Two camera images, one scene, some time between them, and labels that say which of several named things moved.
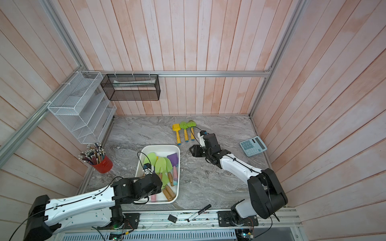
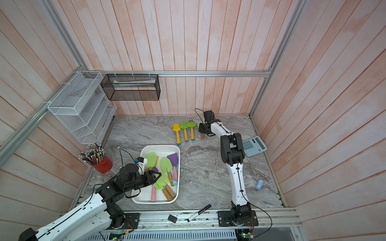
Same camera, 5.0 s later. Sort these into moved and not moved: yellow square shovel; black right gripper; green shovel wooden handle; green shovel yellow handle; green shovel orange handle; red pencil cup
Moved: green shovel wooden handle; black right gripper
Not moved: green shovel yellow handle; green shovel orange handle; red pencil cup; yellow square shovel
